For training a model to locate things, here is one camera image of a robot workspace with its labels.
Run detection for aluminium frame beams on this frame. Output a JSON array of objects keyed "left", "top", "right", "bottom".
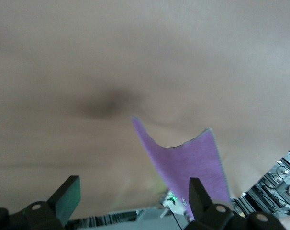
[{"left": 231, "top": 143, "right": 290, "bottom": 218}]

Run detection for purple microfibre towel grey edge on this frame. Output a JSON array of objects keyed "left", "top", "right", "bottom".
[{"left": 131, "top": 116, "right": 232, "bottom": 222}]

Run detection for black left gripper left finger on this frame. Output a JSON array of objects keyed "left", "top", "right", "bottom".
[{"left": 0, "top": 175, "right": 81, "bottom": 230}]

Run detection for brown table cover mat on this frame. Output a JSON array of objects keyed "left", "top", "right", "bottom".
[{"left": 0, "top": 0, "right": 290, "bottom": 222}]

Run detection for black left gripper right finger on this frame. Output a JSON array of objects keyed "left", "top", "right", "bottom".
[{"left": 185, "top": 177, "right": 283, "bottom": 230}]

